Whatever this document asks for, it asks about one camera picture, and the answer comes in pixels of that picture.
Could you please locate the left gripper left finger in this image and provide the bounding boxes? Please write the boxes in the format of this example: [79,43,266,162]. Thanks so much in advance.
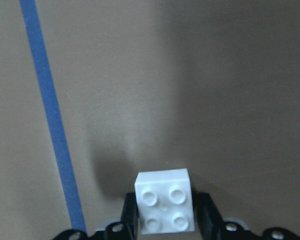
[120,192,139,240]

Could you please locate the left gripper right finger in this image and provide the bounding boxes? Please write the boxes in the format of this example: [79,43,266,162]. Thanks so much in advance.
[195,192,223,240]

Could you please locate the white toy block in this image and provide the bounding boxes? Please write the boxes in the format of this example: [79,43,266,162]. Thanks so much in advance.
[134,168,195,235]

